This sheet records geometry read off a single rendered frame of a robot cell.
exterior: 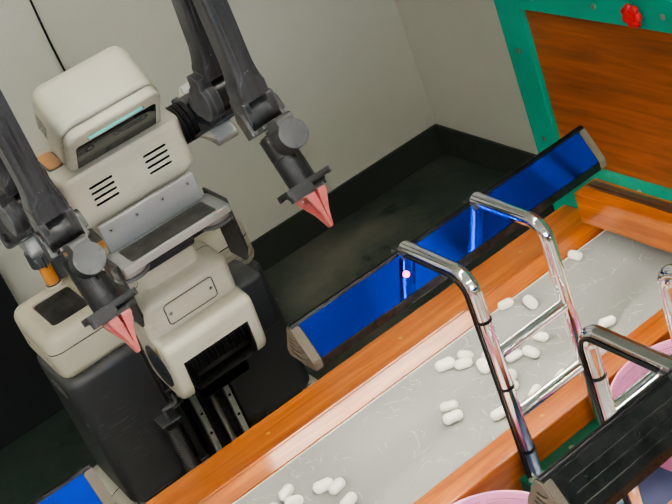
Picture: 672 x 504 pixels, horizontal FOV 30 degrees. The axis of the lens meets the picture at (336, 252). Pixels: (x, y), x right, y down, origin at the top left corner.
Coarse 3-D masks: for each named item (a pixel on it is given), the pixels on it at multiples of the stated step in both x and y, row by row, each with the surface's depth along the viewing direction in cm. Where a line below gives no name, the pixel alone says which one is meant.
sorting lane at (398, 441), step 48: (624, 240) 244; (528, 288) 241; (576, 288) 236; (624, 288) 231; (432, 384) 226; (480, 384) 222; (528, 384) 217; (336, 432) 224; (384, 432) 219; (432, 432) 215; (480, 432) 211; (288, 480) 217; (384, 480) 209; (432, 480) 205
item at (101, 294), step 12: (96, 276) 217; (108, 276) 219; (84, 288) 217; (96, 288) 217; (108, 288) 217; (132, 288) 218; (96, 300) 217; (108, 300) 217; (120, 300) 218; (96, 312) 215; (84, 324) 219
